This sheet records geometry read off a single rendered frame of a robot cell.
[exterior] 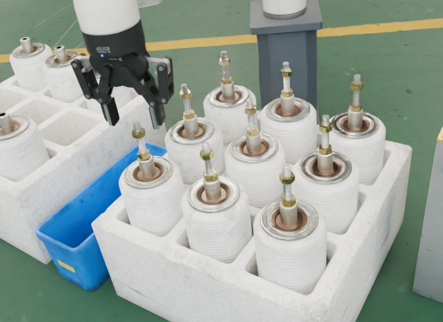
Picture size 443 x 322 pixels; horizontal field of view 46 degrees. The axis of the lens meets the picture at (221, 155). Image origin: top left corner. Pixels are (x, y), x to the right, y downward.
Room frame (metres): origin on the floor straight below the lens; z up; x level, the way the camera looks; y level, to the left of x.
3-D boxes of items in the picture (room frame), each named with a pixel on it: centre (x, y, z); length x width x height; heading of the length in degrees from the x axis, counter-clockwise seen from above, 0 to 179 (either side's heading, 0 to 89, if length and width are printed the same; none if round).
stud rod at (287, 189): (0.49, -0.08, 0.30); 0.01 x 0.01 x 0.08
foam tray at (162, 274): (0.66, -0.05, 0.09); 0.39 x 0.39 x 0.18; 53
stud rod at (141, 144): (0.63, 0.11, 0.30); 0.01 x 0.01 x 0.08
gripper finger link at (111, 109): (0.65, 0.15, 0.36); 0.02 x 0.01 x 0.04; 158
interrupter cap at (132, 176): (0.63, 0.11, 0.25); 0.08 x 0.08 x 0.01
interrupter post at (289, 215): (0.49, -0.08, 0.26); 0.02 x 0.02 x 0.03
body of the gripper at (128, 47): (0.63, 0.11, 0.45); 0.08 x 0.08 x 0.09
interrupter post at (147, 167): (0.63, 0.11, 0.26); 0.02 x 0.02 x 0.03
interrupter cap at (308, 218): (0.49, -0.08, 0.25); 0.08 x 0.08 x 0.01
